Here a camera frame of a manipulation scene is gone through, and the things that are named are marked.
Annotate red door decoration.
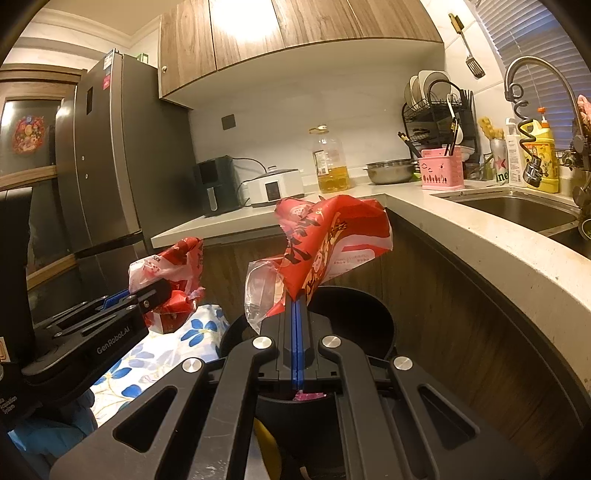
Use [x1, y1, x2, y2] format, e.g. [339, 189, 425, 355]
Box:
[11, 115, 46, 155]

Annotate metal slotted spatula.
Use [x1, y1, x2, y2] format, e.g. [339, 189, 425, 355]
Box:
[448, 13, 485, 79]

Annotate green beer can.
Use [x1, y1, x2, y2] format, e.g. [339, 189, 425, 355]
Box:
[489, 138, 511, 185]

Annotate white stone countertop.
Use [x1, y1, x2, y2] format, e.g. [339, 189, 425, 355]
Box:
[151, 178, 591, 370]

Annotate stainless steel bowl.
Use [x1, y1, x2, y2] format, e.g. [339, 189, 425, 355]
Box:
[362, 158, 419, 185]

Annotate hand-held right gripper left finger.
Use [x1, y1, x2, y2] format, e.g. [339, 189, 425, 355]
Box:
[48, 294, 298, 480]

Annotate wooden glass sliding door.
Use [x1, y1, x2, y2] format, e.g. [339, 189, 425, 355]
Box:
[0, 65, 88, 305]

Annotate blue floral tablecloth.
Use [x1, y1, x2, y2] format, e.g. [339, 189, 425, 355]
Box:
[90, 302, 232, 430]

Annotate person's left hand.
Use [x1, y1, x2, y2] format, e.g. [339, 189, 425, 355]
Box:
[9, 391, 98, 462]

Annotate steel kitchen faucet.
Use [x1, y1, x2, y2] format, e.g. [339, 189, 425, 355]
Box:
[504, 56, 589, 190]

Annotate black trash bin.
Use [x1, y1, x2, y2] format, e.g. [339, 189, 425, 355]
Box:
[221, 285, 398, 480]

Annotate wooden base cabinet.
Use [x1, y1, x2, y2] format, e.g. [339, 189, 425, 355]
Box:
[198, 217, 568, 462]

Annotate large red plastic bag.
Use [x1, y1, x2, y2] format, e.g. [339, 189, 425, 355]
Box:
[245, 194, 394, 333]

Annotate small red plastic bag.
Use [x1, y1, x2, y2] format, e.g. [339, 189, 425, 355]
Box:
[128, 237, 206, 334]

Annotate dark grey refrigerator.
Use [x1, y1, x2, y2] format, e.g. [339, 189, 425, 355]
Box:
[54, 53, 201, 296]

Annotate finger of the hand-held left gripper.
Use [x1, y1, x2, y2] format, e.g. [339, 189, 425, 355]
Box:
[137, 279, 173, 329]
[52, 288, 140, 336]

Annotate window blinds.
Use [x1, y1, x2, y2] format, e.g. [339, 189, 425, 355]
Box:
[475, 0, 591, 144]

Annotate yellow wrapper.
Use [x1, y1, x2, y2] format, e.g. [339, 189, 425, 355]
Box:
[253, 419, 283, 480]

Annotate yellow detergent bottle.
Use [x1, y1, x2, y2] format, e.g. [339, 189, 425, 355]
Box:
[524, 106, 560, 193]

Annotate stainless steel sink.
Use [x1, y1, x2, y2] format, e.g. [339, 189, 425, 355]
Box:
[431, 191, 591, 259]

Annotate black dish rack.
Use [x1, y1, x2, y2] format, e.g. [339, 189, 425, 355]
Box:
[401, 85, 481, 167]

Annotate wooden wall cabinet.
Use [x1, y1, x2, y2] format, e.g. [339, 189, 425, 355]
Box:
[158, 0, 444, 109]

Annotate white electric cooker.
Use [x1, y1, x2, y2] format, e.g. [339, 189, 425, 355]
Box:
[243, 165, 305, 208]

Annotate pink utensil holder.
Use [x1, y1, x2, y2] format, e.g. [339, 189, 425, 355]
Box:
[419, 150, 464, 191]

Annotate cooking oil bottle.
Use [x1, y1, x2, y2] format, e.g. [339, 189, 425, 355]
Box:
[309, 124, 351, 193]

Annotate black air fryer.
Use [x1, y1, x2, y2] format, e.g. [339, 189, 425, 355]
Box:
[194, 155, 241, 217]

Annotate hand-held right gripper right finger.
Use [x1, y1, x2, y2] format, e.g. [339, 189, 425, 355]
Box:
[298, 299, 541, 480]

